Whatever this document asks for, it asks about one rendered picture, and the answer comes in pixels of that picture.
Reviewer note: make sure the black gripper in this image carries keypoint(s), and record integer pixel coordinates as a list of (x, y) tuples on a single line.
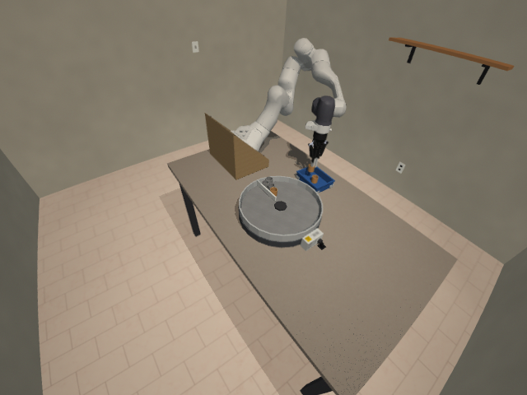
[(320, 143)]

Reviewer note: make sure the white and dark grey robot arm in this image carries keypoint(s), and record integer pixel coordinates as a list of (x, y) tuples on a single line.
[(280, 98)]

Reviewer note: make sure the blue open crate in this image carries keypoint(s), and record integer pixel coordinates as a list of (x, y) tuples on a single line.
[(324, 179)]

